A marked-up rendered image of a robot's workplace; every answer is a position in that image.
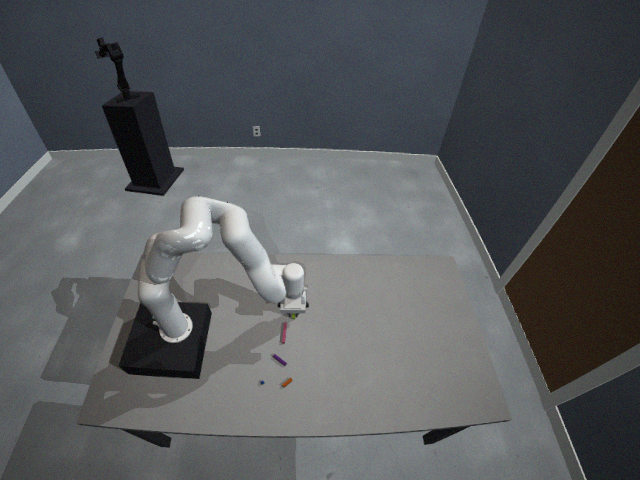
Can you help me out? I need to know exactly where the purple rod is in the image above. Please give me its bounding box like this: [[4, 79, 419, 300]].
[[273, 354, 286, 366]]

